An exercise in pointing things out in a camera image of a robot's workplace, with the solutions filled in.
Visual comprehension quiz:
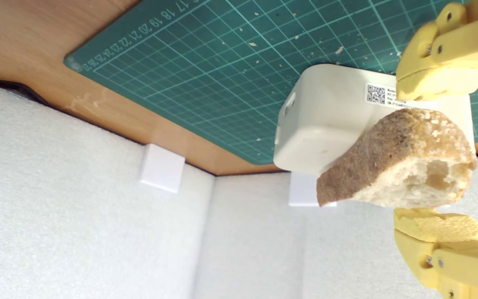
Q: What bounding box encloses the brown bread slice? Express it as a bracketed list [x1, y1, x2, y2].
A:
[316, 108, 478, 208]

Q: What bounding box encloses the white block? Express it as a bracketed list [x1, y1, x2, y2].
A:
[273, 64, 476, 175]

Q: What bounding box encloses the green cutting mat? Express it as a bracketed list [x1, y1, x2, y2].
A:
[63, 0, 478, 165]

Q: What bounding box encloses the white wall clip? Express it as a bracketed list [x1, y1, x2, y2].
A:
[139, 143, 185, 194]
[288, 172, 337, 207]

